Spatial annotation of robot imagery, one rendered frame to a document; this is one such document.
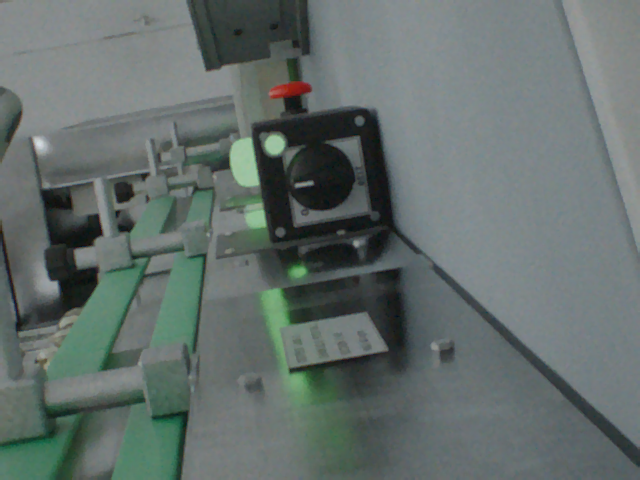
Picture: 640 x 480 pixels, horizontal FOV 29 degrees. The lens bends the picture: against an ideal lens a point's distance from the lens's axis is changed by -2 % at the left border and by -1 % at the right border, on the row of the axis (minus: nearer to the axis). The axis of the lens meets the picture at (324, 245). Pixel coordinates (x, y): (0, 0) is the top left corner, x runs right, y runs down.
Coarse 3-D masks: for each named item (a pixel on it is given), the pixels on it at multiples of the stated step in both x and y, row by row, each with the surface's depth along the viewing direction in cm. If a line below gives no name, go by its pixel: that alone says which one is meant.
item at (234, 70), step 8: (232, 64) 158; (232, 72) 158; (232, 80) 158; (240, 80) 159; (240, 88) 159; (240, 96) 159; (240, 104) 159; (240, 112) 159; (240, 120) 159; (248, 120) 160; (240, 128) 159; (248, 128) 160; (248, 136) 160
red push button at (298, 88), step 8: (272, 88) 113; (280, 88) 112; (288, 88) 111; (296, 88) 112; (304, 88) 112; (272, 96) 112; (280, 96) 112; (288, 96) 112; (296, 96) 113; (288, 104) 113; (296, 104) 113
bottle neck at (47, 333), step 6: (30, 330) 146; (36, 330) 146; (42, 330) 145; (48, 330) 145; (54, 330) 145; (18, 336) 145; (24, 336) 145; (30, 336) 145; (36, 336) 145; (42, 336) 145; (48, 336) 145; (18, 342) 145; (24, 342) 145; (30, 342) 145
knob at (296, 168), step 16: (320, 144) 81; (304, 160) 80; (320, 160) 80; (336, 160) 80; (288, 176) 82; (304, 176) 79; (320, 176) 79; (336, 176) 79; (352, 176) 79; (304, 192) 80; (320, 192) 81; (336, 192) 81; (320, 208) 81
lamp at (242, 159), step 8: (240, 144) 113; (248, 144) 112; (232, 152) 113; (240, 152) 112; (248, 152) 112; (232, 160) 113; (240, 160) 112; (248, 160) 112; (232, 168) 113; (240, 168) 112; (248, 168) 112; (240, 176) 112; (248, 176) 112; (256, 176) 112; (248, 184) 113
